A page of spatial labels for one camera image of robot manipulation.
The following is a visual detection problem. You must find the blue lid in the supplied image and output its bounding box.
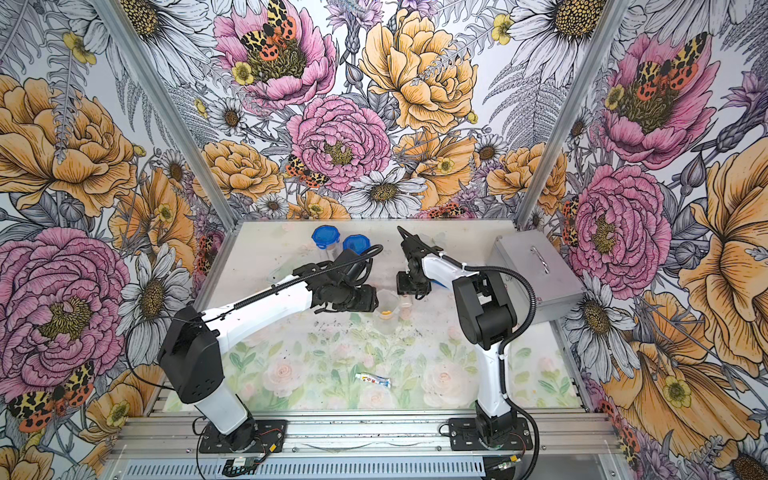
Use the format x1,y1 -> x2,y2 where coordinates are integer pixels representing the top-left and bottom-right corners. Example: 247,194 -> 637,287
311,225 -> 340,250
342,234 -> 371,255

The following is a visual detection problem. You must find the toothpaste tube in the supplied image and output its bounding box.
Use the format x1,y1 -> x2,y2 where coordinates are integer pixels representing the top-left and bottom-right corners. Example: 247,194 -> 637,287
355,373 -> 391,389

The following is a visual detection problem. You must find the white bottle yellow cap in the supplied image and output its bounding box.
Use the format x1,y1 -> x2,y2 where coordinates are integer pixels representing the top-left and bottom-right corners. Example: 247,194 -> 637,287
399,295 -> 413,321

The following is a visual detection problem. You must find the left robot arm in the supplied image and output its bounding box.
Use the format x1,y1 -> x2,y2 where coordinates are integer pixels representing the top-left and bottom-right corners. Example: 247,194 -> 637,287
157,244 -> 383,435

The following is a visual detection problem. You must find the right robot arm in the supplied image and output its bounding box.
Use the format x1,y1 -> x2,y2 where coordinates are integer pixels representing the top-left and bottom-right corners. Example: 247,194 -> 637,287
396,227 -> 517,447

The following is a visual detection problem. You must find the silver metal case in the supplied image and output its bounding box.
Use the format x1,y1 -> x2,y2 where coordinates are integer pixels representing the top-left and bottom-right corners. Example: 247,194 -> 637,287
487,230 -> 585,324

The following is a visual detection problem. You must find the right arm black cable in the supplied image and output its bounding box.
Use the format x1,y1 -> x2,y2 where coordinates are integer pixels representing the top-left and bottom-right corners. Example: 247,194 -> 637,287
397,225 -> 541,480

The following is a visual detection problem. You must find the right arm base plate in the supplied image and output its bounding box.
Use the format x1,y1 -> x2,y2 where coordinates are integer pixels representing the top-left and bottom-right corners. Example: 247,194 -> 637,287
438,417 -> 534,452

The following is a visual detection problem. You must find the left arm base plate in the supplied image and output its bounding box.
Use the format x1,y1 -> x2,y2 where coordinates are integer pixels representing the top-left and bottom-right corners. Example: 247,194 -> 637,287
198,418 -> 288,454

